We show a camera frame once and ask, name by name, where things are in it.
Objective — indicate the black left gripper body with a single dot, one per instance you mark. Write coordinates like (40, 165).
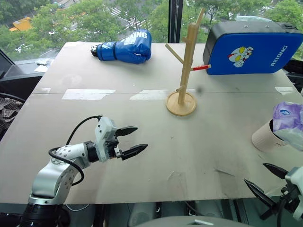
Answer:
(113, 142)

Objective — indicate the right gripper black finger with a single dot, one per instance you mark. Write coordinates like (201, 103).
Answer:
(259, 192)
(277, 170)

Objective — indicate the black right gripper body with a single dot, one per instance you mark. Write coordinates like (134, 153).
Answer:
(272, 211)

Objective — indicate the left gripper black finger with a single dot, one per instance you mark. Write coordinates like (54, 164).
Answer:
(134, 151)
(126, 131)

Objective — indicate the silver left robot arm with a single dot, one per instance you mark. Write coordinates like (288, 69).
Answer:
(47, 177)

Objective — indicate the beige paper cup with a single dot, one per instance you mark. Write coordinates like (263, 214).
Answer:
(264, 140)

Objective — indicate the wooden mug tree stand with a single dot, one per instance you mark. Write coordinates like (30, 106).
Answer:
(187, 63)

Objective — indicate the purple tissue packet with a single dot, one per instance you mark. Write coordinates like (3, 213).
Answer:
(288, 120)

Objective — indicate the blue boxing glove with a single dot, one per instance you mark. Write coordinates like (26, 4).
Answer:
(132, 49)

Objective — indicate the black equipment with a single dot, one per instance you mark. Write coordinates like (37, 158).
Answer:
(294, 78)

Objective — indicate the white crumpled paper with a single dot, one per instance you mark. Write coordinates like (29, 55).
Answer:
(43, 62)

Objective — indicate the plaid cloth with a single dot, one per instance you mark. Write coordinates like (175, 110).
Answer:
(7, 113)

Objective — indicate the black side cabinet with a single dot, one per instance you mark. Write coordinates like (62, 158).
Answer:
(16, 80)

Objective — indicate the blue black punching pad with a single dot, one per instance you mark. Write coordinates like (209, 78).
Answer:
(255, 37)

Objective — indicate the yellow truck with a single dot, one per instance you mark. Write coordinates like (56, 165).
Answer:
(21, 23)

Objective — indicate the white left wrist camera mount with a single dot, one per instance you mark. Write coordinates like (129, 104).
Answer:
(104, 132)

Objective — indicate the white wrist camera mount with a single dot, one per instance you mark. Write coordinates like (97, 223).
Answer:
(104, 132)
(296, 184)

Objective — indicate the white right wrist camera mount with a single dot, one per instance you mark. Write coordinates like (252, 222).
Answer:
(296, 184)

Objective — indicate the black window frame post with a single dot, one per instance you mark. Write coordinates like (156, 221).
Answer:
(176, 21)

